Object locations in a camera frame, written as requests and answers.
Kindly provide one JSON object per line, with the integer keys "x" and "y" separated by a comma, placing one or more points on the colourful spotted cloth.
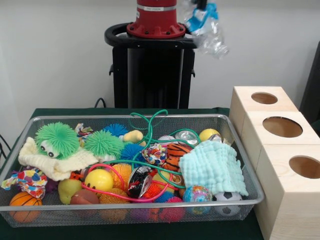
{"x": 25, "y": 178}

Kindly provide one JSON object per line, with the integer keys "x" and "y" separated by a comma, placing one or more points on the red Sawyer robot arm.
{"x": 155, "y": 17}

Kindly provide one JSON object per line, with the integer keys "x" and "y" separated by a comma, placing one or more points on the tiger striped plush toy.
{"x": 176, "y": 152}

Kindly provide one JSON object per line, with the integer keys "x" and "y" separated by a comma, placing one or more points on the small green spiky toy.
{"x": 103, "y": 146}

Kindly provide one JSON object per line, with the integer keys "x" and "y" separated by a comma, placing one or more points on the blue spiky ball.
{"x": 131, "y": 151}

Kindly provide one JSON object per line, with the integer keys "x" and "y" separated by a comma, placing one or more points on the black upright panel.
{"x": 312, "y": 87}

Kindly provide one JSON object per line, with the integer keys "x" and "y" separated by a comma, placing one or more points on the globe print ball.
{"x": 197, "y": 195}

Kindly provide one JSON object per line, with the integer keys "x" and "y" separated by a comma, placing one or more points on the wooden box with three holes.
{"x": 287, "y": 200}

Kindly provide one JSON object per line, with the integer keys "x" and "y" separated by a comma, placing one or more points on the dark green tablecloth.
{"x": 62, "y": 111}

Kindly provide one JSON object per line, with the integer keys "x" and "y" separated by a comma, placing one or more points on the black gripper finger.
{"x": 202, "y": 4}

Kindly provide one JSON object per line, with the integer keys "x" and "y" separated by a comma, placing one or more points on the yellow smiley ball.
{"x": 98, "y": 180}

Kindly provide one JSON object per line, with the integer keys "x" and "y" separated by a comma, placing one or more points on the cream knitted cloth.
{"x": 65, "y": 166}

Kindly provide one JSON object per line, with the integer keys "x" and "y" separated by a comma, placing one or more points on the orange basketball toy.
{"x": 25, "y": 200}

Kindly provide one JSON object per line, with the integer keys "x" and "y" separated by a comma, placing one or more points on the large green spiky toy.
{"x": 56, "y": 137}

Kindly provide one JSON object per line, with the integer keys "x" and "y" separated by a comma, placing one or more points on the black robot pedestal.
{"x": 150, "y": 75}

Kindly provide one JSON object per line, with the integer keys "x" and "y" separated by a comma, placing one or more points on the clear bottle blue label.
{"x": 207, "y": 37}

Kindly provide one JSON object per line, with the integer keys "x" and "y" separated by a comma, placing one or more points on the light blue muslin cloth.
{"x": 212, "y": 167}

